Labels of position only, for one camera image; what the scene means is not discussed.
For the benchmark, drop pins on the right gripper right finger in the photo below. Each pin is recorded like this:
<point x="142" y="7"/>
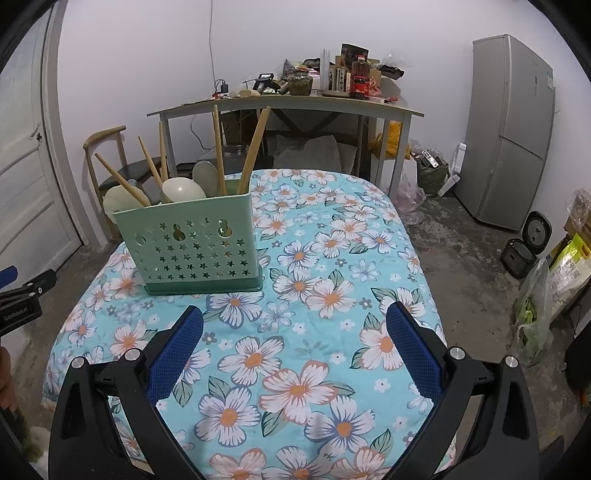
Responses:
<point x="503" y="443"/>

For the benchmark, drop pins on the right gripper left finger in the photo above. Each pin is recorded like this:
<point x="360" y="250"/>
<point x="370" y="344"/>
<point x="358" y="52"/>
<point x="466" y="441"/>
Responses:
<point x="85" y="442"/>

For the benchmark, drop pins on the wooden chopstick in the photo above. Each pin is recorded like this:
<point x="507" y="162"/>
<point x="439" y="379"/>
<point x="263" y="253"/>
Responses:
<point x="218" y="151"/>
<point x="140" y="198"/>
<point x="150" y="162"/>
<point x="250" y="159"/>
<point x="163" y="154"/>

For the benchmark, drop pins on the white panel door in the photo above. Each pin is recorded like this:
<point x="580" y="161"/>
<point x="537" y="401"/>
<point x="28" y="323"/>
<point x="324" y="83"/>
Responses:
<point x="40" y="216"/>

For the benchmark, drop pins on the green vegetable plastic bag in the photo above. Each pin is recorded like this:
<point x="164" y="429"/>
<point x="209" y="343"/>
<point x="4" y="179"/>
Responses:
<point x="532" y="313"/>

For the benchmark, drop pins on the wooden chopstick in basket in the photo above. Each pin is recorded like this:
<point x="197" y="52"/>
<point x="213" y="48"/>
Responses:
<point x="150" y="162"/>
<point x="218" y="151"/>
<point x="140" y="198"/>
<point x="163" y="154"/>

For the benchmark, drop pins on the wooden chair black seat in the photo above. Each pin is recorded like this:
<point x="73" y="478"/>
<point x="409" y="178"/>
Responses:
<point x="137" y="173"/>

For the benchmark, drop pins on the yellow bag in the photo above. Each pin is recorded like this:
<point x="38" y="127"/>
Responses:
<point x="571" y="270"/>

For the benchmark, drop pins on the black rice cooker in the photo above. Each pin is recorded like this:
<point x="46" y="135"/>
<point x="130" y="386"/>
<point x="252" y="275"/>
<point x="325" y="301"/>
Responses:
<point x="520" y="255"/>

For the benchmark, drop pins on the white plastic spoon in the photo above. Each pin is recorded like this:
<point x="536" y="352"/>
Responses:
<point x="181" y="189"/>

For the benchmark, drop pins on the green plastic utensil basket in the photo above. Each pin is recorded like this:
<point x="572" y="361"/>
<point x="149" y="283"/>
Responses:
<point x="204" y="246"/>

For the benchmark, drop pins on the floral blue tablecloth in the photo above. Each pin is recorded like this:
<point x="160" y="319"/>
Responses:
<point x="299" y="380"/>

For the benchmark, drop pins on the pale green spoon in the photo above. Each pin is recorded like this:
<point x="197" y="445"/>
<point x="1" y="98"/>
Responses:
<point x="205" y="174"/>

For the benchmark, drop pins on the grey refrigerator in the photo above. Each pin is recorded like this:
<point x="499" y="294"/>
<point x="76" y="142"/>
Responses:
<point x="508" y="133"/>

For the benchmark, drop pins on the green glass jar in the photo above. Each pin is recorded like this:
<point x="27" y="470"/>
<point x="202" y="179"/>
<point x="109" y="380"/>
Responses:
<point x="300" y="83"/>

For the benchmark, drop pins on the wooden top desk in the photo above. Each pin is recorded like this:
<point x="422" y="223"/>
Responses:
<point x="333" y="105"/>

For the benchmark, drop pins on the red oil bottle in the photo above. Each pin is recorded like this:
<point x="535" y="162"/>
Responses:
<point x="359" y="88"/>

